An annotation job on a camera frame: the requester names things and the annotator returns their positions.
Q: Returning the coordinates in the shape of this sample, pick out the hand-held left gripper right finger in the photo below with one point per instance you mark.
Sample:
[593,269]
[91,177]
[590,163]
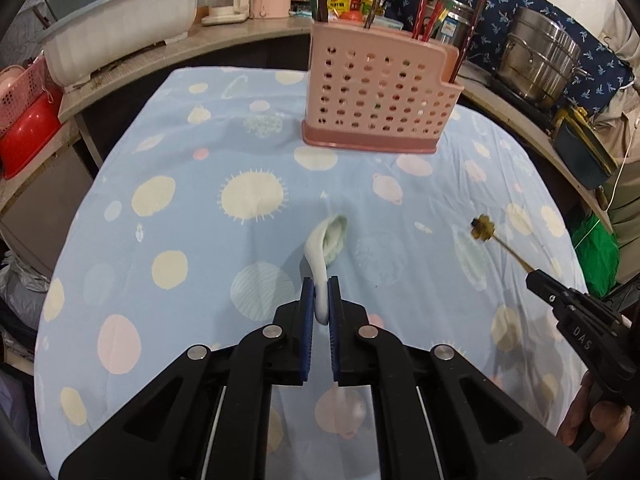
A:
[334,335]

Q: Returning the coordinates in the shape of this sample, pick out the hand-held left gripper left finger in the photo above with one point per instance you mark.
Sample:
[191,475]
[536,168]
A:
[308,335]

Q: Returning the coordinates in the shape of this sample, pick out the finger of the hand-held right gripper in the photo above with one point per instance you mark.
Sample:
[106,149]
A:
[575,330]

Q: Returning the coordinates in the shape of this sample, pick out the white ceramic spoon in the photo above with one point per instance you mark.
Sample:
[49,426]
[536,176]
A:
[327,240]

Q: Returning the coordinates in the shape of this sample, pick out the gold flower spoon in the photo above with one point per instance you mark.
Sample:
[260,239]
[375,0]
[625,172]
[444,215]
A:
[482,227]

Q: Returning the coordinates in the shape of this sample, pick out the pink perforated utensil holder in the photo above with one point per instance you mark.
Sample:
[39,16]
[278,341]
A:
[380,110]

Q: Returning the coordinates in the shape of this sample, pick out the red patterned chopstick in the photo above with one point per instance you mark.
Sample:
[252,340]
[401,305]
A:
[421,10]

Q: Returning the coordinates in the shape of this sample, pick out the person's right hand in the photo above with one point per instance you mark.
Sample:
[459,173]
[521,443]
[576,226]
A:
[607,420]

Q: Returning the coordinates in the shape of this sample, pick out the green plastic bag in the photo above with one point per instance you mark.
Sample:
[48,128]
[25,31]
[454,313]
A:
[597,255]

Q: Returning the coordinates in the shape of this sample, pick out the beige cloth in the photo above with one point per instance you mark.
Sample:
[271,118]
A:
[627,160]

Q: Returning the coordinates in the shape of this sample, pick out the blue spotted tablecloth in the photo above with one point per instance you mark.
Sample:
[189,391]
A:
[150,270]

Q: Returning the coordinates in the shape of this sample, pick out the black induction cooktop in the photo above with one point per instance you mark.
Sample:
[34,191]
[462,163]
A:
[505,91]

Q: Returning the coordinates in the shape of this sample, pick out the stainless steel steamer pot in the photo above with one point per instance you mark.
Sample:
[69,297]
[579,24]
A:
[542,60]

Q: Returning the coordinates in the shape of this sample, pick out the grey plastic bag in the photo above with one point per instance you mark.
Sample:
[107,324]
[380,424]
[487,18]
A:
[20,277]

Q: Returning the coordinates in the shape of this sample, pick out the clear food container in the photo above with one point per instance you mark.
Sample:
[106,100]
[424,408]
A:
[392,22]

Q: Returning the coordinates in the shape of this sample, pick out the red round object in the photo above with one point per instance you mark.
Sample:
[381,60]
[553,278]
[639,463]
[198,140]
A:
[353,15]

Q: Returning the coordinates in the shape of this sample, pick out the silver rice cooker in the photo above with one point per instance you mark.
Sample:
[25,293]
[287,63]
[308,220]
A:
[452,25]

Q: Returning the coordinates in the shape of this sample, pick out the yellow label bottle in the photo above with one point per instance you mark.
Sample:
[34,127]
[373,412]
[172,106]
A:
[339,2]

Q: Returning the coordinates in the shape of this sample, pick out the red plastic basin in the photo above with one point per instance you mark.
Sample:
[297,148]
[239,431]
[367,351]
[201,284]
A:
[27,145]

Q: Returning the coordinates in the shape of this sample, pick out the pink plastic basket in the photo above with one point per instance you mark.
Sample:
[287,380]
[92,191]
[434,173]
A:
[22,95]

